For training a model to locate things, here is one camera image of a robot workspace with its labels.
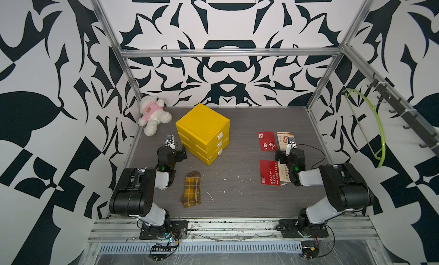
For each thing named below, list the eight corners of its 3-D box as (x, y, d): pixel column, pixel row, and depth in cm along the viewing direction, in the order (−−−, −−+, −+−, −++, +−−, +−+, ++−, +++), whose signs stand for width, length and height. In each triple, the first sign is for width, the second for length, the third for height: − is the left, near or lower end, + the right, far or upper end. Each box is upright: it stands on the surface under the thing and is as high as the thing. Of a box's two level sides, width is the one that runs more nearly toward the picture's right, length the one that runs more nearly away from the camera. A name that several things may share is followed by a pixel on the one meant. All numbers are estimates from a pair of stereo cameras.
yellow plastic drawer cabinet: (182, 148, 101) (174, 124, 84) (202, 128, 111) (199, 103, 94) (210, 168, 93) (207, 146, 76) (229, 145, 103) (231, 120, 86)
